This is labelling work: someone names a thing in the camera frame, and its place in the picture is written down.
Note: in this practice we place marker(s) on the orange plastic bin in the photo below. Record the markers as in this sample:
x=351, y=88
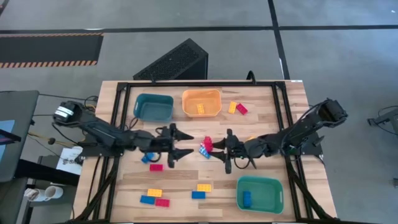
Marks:
x=214, y=102

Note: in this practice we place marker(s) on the black hazard-striped floor mat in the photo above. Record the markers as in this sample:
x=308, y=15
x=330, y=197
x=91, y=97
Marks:
x=46, y=49

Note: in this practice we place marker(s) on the blue lit screen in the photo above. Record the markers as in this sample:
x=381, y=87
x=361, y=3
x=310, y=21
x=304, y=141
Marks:
x=6, y=124

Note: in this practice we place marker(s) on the white printed paper sheet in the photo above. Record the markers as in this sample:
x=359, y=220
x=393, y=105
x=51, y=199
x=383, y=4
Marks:
x=70, y=161

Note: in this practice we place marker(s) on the green plastic bin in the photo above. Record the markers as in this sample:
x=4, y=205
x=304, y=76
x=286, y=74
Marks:
x=267, y=196

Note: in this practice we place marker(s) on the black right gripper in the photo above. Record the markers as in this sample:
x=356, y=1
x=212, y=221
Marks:
x=241, y=148

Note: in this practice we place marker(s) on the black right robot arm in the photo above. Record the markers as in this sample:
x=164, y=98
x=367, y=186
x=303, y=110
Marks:
x=298, y=129

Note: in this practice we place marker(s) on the black tablet device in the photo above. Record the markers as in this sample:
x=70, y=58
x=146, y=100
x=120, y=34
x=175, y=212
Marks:
x=11, y=137

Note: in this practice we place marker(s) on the black side table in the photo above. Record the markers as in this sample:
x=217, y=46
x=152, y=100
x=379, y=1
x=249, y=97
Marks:
x=37, y=169

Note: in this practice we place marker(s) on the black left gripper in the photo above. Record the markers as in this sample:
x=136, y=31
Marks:
x=161, y=141

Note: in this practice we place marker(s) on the dark teal plastic bin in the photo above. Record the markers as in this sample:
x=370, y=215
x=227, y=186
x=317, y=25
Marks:
x=152, y=112

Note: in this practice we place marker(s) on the yellow toy building block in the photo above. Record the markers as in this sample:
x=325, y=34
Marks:
x=204, y=188
x=200, y=109
x=232, y=107
x=154, y=193
x=251, y=137

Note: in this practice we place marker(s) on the white table sticker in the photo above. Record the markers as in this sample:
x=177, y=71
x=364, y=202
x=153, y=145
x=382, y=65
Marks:
x=297, y=81

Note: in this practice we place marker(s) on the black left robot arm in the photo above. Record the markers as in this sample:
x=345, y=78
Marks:
x=102, y=133

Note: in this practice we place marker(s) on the red toy building block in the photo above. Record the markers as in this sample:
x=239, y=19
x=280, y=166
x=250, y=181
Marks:
x=162, y=203
x=242, y=109
x=156, y=167
x=208, y=143

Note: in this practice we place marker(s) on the black mesh computer case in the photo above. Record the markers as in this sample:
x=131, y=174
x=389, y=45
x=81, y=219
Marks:
x=174, y=60

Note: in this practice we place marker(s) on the dark grey desk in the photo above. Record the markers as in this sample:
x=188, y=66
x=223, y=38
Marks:
x=21, y=105

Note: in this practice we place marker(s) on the white paper cup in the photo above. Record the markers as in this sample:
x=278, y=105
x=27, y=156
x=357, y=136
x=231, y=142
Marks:
x=54, y=193
x=32, y=194

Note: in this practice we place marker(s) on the black aluminium rig frame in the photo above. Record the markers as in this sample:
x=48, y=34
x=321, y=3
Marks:
x=202, y=84

